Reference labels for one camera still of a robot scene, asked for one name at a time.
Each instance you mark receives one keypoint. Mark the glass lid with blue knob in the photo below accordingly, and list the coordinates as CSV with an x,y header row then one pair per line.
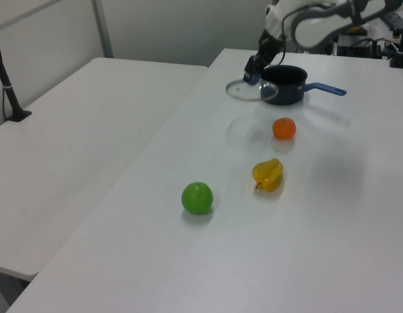
x,y
244,93

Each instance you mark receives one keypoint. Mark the black clamp stand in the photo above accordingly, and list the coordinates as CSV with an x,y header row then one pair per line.
x,y
400,52

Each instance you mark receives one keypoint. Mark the black keyboard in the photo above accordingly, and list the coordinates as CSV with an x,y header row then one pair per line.
x,y
394,21

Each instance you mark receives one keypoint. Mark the black electronics box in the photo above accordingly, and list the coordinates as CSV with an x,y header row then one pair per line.
x,y
358,47

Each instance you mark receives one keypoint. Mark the grey metal partition post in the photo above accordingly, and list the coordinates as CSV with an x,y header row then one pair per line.
x,y
102,27

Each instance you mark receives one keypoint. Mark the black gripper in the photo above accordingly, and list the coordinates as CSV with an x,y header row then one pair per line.
x,y
268,49

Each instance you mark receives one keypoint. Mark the green toy apple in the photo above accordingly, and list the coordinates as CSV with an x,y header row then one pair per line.
x,y
197,198

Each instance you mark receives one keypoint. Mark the yellow toy starfruit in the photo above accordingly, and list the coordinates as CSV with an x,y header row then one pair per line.
x,y
268,174

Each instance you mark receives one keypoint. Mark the black pole stand white band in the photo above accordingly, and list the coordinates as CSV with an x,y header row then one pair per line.
x,y
7,88

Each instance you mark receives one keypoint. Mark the orange toy tangerine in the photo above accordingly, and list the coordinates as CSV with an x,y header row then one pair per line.
x,y
284,128

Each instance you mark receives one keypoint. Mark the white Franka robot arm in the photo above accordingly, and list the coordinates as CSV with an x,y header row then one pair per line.
x,y
319,23

